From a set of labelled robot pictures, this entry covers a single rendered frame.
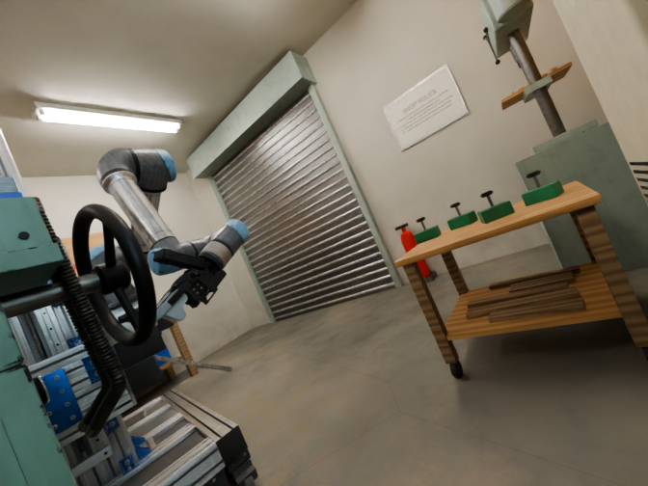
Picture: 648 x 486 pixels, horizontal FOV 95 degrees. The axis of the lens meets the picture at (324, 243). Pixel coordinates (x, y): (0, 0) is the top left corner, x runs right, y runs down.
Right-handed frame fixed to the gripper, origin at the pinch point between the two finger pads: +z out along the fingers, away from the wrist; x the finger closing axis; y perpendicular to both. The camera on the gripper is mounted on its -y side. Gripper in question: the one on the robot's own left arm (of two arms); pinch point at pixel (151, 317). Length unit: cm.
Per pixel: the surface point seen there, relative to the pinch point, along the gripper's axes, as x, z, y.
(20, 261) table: -14.4, 8.8, -22.6
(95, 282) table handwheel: -6.9, 2.9, -13.6
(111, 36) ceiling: 130, -171, -123
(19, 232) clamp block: -12.4, 5.3, -26.1
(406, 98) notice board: 0, -276, 44
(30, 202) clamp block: -11.7, 0.7, -28.9
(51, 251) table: -14.3, 5.3, -21.4
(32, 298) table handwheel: -7.0, 10.4, -18.0
